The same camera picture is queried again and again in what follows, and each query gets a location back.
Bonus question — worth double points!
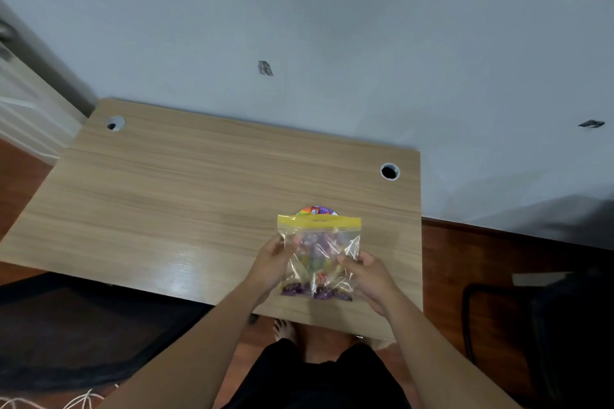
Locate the black floor mat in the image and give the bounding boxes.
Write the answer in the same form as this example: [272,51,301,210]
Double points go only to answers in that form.
[0,272,215,394]

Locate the person's bare foot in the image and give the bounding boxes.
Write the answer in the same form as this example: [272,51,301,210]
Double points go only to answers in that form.
[272,319,301,345]

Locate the colourful round packet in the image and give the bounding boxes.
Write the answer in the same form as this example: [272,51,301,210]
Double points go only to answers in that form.
[295,205,339,218]

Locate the person's right hand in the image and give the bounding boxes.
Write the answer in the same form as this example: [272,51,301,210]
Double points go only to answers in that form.
[337,251,405,318]

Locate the clear zip bag yellow top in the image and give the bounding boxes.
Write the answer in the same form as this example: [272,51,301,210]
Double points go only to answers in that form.
[277,213,362,303]

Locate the person's right forearm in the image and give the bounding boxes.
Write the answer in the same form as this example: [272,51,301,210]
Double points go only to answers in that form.
[384,295,524,409]

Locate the person's left hand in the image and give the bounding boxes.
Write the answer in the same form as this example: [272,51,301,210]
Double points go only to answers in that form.
[244,233,299,305]

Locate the white cables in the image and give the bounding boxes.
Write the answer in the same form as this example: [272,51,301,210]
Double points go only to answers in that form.
[0,384,121,409]

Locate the person's left forearm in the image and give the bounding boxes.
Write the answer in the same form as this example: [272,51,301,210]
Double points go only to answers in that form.
[95,277,270,409]

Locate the black chair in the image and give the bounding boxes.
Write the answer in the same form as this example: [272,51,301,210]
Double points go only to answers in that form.
[460,268,614,409]

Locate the white door frame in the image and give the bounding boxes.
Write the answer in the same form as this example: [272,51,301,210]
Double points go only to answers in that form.
[0,0,98,166]

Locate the pile of wrapped candies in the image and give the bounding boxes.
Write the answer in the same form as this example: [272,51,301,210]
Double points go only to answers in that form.
[282,230,357,302]

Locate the person's black shorts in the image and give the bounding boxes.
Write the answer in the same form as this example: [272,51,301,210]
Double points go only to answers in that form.
[222,338,414,409]

